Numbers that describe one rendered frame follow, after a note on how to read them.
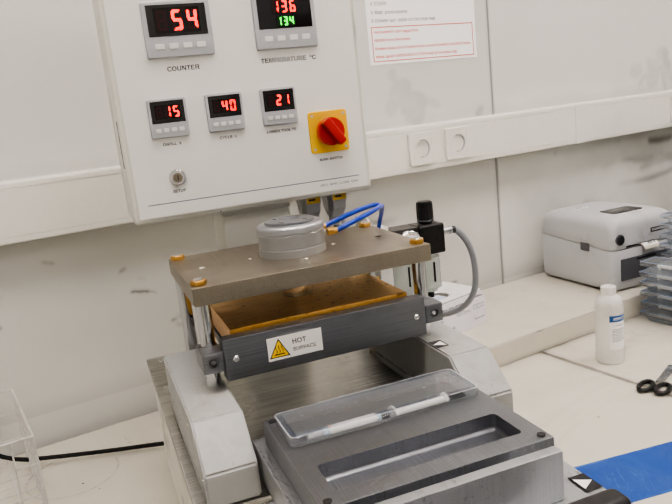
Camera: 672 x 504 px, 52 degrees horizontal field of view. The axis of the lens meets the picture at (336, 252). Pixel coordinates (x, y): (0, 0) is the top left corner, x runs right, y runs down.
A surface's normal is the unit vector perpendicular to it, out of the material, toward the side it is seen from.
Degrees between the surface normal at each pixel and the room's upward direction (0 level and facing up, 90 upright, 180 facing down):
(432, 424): 0
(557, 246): 91
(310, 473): 0
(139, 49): 90
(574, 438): 0
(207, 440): 41
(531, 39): 90
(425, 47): 90
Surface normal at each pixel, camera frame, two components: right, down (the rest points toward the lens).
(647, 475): -0.11, -0.97
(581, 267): -0.90, 0.19
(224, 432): 0.15, -0.63
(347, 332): 0.36, 0.16
